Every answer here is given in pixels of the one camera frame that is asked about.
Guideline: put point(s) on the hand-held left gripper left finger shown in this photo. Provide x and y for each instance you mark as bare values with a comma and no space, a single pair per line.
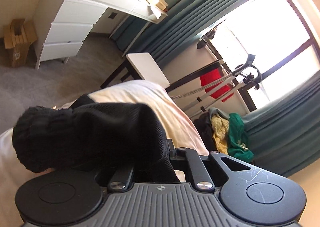
120,179

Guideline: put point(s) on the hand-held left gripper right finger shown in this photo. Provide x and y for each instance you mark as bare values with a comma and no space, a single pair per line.
186,153

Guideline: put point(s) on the black pants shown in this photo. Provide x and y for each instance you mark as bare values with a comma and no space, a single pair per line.
87,129

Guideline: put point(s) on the black garment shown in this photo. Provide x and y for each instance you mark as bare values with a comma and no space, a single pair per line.
203,129

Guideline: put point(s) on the yellow knit garment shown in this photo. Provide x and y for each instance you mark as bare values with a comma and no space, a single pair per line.
220,127

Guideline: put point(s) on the green garment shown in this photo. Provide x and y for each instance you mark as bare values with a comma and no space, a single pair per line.
237,137

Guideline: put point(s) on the garment steamer stand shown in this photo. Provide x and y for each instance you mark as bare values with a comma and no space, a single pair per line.
217,92

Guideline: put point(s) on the black folded board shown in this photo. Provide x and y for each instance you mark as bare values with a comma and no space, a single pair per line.
190,77

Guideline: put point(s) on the red cloth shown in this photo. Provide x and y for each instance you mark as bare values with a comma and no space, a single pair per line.
212,77

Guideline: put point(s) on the white stool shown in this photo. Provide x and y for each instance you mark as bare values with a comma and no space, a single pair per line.
147,69

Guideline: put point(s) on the teal curtain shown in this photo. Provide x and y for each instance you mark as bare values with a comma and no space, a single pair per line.
282,129
180,4

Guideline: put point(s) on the black hanging item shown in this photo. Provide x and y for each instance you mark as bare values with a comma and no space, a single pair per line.
202,44

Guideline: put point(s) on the tissue box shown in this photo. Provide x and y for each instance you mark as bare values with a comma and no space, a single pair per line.
160,3

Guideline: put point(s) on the dark framed window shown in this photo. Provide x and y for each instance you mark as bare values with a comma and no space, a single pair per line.
275,29

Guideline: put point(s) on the cardboard box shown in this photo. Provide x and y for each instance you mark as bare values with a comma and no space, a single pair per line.
17,49

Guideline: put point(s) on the white dressing table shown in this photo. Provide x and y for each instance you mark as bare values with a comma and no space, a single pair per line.
72,12

